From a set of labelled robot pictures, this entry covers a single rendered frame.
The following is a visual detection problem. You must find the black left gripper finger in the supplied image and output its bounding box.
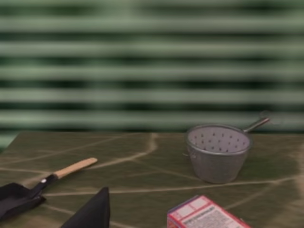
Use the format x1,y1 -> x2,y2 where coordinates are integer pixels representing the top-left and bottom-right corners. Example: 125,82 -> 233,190
60,187 -> 111,228

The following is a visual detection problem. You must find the red and white printed box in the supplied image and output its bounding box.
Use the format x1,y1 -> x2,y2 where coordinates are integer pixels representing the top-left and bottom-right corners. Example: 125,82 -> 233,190
167,195 -> 251,228

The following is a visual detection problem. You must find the black shovel with wooden handle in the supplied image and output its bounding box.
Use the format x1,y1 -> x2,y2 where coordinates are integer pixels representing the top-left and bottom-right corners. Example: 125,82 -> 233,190
0,157 -> 98,222

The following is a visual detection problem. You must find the metal strainer with handle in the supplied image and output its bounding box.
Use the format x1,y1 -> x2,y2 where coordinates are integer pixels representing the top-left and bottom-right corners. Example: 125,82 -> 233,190
183,116 -> 271,184

